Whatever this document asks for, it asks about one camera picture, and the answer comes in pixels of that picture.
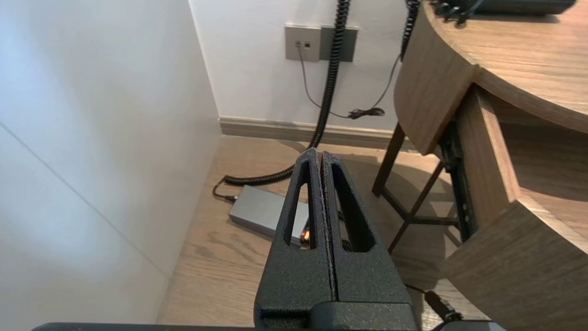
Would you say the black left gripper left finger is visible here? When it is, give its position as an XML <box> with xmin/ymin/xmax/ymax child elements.
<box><xmin>254</xmin><ymin>147</ymin><xmax>339</xmax><ymax>331</ymax></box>

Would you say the grey skirting board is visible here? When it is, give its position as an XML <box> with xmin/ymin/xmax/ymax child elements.
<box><xmin>218</xmin><ymin>115</ymin><xmax>417</xmax><ymax>152</ymax></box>

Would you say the black and white desk telephone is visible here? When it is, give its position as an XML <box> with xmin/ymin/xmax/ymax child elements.
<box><xmin>452</xmin><ymin>0</ymin><xmax>577</xmax><ymax>17</ymax></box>

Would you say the black coiled handset cord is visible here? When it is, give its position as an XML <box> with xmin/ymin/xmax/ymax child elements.
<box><xmin>401</xmin><ymin>0</ymin><xmax>484</xmax><ymax>61</ymax></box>

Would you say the round wooden side table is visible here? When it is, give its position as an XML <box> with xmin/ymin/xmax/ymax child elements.
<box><xmin>371</xmin><ymin>0</ymin><xmax>588</xmax><ymax>254</ymax></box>

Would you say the curved wooden table drawer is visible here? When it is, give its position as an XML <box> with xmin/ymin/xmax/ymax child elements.
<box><xmin>439</xmin><ymin>85</ymin><xmax>588</xmax><ymax>331</ymax></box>

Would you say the thin black telephone line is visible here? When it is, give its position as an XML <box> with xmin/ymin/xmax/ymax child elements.
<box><xmin>296</xmin><ymin>42</ymin><xmax>401</xmax><ymax>120</ymax></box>

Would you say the black coiled power cable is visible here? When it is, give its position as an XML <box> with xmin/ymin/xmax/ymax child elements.
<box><xmin>212</xmin><ymin>0</ymin><xmax>352</xmax><ymax>203</ymax></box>

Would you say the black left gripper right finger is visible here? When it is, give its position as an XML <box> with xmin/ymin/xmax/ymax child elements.
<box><xmin>309</xmin><ymin>151</ymin><xmax>419</xmax><ymax>331</ymax></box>

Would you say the grey power adapter brick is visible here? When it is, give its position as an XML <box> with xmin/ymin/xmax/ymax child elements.
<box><xmin>228</xmin><ymin>184</ymin><xmax>311</xmax><ymax>247</ymax></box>

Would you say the black adapter output cable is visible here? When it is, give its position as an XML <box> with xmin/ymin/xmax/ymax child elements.
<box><xmin>404</xmin><ymin>283</ymin><xmax>464</xmax><ymax>324</ymax></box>

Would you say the dark grey low wall plate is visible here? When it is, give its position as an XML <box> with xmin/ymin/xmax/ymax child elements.
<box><xmin>320</xmin><ymin>26</ymin><xmax>358</xmax><ymax>63</ymax></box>

